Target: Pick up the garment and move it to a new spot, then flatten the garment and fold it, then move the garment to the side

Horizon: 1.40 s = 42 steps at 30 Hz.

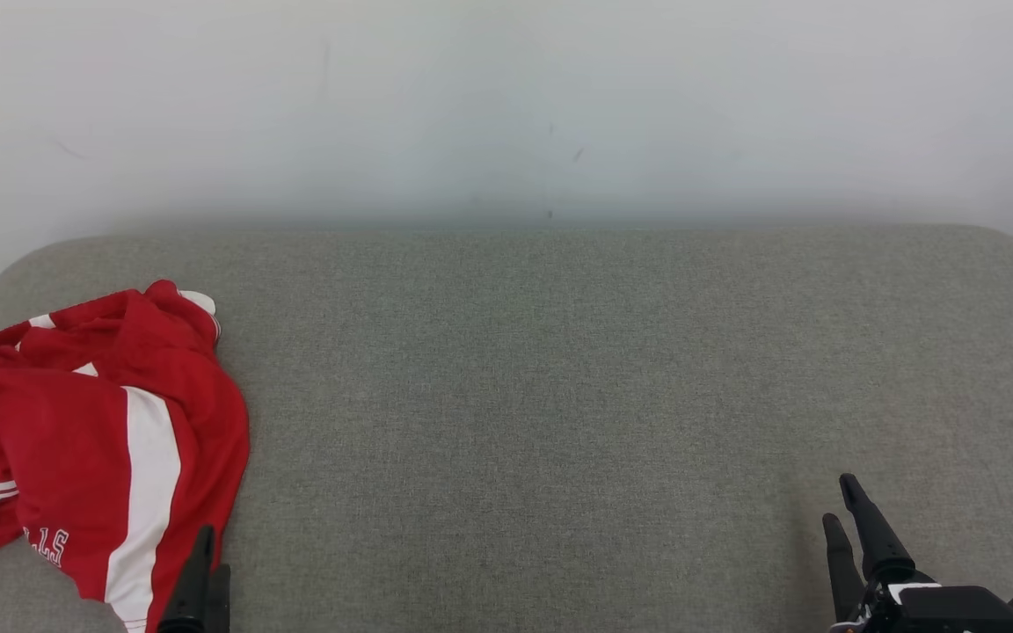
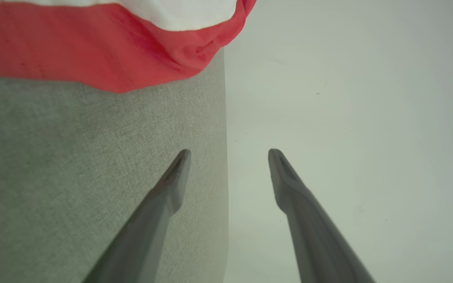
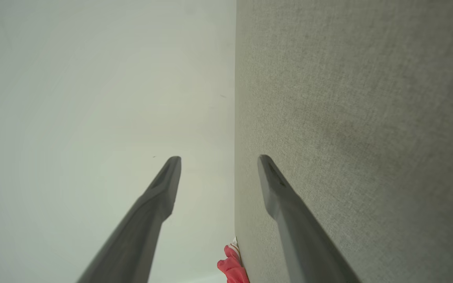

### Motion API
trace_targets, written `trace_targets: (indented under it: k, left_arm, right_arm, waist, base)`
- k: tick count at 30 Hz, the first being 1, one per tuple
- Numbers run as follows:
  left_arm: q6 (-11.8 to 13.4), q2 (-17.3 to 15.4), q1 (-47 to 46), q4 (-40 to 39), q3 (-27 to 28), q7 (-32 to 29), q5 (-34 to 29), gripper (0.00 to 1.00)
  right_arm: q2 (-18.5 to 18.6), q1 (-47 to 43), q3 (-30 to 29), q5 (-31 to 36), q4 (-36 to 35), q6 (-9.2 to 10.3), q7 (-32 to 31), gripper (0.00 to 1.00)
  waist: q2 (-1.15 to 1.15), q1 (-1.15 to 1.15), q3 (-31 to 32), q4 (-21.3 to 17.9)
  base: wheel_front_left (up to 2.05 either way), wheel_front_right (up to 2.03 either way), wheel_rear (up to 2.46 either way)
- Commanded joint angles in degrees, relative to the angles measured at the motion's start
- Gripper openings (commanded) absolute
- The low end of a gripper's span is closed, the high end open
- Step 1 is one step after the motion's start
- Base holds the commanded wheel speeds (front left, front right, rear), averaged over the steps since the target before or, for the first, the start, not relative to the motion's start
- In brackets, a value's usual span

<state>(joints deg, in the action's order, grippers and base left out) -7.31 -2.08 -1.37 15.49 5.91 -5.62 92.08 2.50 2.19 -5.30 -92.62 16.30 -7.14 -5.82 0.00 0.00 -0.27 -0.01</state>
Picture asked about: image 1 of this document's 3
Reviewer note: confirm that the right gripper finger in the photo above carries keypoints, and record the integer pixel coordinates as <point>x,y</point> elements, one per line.
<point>842,571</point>
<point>880,545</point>

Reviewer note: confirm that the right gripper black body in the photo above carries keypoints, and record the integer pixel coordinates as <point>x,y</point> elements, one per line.
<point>946,611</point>

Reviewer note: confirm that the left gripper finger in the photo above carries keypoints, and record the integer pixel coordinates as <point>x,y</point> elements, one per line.
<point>219,607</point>
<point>190,598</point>

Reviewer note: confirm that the red basketball jersey striped trim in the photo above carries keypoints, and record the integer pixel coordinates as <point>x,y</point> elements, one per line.
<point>124,323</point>

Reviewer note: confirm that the grey fabric sofa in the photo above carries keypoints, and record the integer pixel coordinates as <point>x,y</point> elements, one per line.
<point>559,396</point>

